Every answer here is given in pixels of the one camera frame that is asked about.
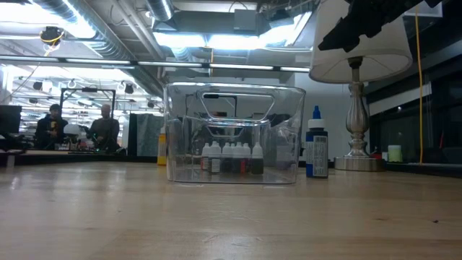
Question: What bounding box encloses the small green food coloring bottle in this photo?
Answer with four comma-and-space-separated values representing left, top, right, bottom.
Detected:
250, 142, 265, 176

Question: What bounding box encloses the silver table lamp white shade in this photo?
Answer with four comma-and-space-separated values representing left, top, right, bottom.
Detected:
309, 0, 414, 172

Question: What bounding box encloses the clear plastic bin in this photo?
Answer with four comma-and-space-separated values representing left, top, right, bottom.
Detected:
163, 82, 307, 185

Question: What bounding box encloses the yellow power cable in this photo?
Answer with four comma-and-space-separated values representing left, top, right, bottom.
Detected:
414, 5, 424, 164

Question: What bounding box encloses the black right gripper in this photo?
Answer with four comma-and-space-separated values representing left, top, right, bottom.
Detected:
318, 0, 401, 53

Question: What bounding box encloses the narrow silver spiral air duct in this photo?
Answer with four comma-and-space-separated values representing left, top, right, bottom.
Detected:
145, 0, 175, 22

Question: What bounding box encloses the long ceiling light bar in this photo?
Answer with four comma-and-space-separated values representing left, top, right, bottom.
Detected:
0, 53, 311, 72

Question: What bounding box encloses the grey ceiling box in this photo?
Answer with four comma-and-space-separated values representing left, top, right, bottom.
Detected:
233, 9, 259, 32

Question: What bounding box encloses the large blue food coloring bottle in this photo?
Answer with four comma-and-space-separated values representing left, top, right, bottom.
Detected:
305, 105, 329, 179

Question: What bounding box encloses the black background rig frame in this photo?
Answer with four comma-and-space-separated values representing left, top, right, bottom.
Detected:
59, 86, 117, 145

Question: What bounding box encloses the dark grey partition panel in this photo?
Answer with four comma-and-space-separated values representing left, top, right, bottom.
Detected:
128, 113, 162, 158

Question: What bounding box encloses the person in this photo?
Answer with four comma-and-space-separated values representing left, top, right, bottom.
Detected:
86, 103, 121, 152
34, 103, 69, 150

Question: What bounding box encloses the black monitor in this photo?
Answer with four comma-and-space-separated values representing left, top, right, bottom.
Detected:
0, 104, 22, 135

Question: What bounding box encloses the white dome object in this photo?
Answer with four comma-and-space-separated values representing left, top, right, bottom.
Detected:
64, 123, 82, 137

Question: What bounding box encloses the black ceiling cable reel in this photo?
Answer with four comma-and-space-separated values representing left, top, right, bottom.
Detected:
39, 25, 66, 47

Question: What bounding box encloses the large yellow food coloring bottle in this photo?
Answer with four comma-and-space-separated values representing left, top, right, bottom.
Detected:
157, 126, 167, 167

